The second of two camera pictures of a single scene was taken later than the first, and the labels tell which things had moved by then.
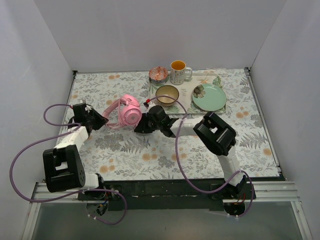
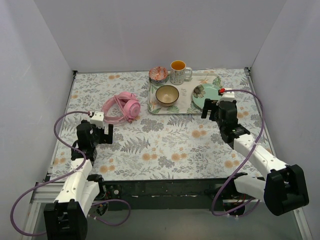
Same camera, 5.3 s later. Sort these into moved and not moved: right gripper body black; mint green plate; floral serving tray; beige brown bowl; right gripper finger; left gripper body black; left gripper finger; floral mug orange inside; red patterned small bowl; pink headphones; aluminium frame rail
Moved: left gripper finger; pink headphones; left gripper body black; right gripper finger; right gripper body black
Not moved: mint green plate; aluminium frame rail; floral mug orange inside; floral serving tray; red patterned small bowl; beige brown bowl
